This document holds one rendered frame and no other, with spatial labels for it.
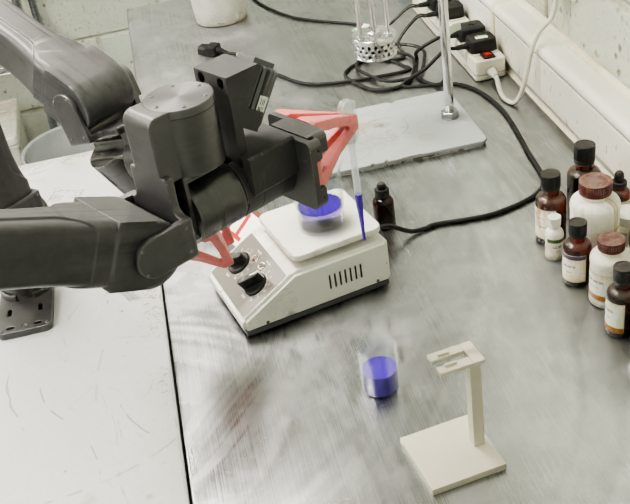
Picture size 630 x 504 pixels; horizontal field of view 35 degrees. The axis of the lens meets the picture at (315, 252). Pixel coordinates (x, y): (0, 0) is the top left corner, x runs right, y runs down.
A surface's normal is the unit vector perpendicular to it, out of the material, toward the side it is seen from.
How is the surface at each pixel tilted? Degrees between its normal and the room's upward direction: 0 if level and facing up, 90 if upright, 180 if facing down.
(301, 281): 90
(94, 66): 24
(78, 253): 82
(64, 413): 0
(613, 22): 90
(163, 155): 90
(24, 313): 0
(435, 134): 0
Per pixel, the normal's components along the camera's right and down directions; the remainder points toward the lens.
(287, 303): 0.41, 0.46
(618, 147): -0.97, 0.22
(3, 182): 0.79, 0.19
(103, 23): 0.20, 0.52
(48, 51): 0.21, -0.66
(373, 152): -0.13, -0.83
